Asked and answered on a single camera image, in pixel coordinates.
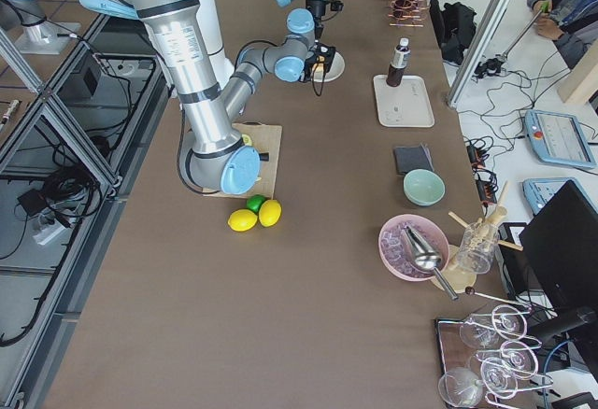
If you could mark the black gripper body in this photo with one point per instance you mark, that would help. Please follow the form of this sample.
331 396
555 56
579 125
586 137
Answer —
265 157
318 10

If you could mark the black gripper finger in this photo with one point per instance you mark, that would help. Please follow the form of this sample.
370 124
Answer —
318 31

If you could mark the white round plate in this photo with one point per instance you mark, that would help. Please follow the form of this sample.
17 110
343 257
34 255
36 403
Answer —
335 71

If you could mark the dark tea bottle on tray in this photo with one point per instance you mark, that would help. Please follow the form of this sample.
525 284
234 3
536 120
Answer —
398 63

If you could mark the cream rabbit tray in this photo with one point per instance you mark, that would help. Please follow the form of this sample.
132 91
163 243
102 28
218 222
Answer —
405 106

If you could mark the wine glass rack tray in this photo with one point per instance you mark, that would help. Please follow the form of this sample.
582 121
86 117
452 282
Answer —
488 359

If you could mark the wooden cutting board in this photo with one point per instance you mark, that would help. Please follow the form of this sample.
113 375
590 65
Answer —
265 138

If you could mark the grey folded cloth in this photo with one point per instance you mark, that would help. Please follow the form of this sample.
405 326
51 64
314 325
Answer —
410 158

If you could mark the mint green bowl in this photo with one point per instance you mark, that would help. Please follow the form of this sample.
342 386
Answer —
423 187

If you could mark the green lime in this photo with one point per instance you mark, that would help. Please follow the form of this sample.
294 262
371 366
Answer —
255 202

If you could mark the yellow lemon far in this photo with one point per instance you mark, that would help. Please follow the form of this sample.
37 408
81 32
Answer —
270 213

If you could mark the yellow lemon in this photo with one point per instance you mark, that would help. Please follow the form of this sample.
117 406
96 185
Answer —
242 220
270 213

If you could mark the yellow lemon near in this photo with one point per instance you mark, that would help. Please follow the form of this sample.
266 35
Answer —
242 220

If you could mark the pink bowl of ice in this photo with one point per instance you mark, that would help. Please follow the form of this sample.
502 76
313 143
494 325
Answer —
393 252

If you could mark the metal ice scoop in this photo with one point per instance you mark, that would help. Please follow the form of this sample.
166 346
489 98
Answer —
427 259

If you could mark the clear glass mug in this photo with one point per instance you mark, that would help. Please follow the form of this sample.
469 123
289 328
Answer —
476 251

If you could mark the person seated in background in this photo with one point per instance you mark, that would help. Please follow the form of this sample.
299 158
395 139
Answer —
570 24

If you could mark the blue teach pendant upper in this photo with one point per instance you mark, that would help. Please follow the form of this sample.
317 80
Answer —
557 138

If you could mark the blue teach pendant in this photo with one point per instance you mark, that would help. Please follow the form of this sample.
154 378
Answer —
538 191
557 138

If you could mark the blue teach pendant lower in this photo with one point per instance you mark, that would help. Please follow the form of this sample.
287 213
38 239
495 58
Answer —
538 191

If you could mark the black monitor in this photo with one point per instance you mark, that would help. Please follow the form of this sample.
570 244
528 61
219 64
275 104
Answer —
560 245

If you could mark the copper wire bottle rack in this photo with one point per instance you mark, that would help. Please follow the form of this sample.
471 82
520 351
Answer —
408 13

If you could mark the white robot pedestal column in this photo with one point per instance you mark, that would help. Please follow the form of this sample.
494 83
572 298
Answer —
208 21

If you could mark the aluminium frame post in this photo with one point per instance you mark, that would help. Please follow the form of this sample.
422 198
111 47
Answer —
491 19

